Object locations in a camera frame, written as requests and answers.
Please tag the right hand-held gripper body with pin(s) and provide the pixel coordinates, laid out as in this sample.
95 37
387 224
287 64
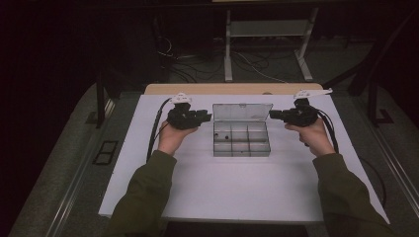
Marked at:
301 115

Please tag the black floor outlet plate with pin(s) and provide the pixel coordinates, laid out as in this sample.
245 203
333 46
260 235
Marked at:
105 152

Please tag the black metal stand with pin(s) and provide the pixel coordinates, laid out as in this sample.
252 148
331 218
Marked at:
100 98
374 98

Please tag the metal floor rail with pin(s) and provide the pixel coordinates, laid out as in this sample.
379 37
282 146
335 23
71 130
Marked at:
75 184
392 158

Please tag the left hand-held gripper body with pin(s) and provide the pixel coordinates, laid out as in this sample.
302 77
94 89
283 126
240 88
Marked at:
180 115

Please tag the person's left hand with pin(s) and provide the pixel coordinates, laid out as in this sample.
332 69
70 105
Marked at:
171 138

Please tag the white metal frame stand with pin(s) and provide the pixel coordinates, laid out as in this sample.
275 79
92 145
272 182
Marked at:
268 29

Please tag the clear grey plastic compartment box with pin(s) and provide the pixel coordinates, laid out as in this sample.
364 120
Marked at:
242 138

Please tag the person's right hand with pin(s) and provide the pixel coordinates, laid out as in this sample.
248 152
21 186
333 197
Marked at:
313 136

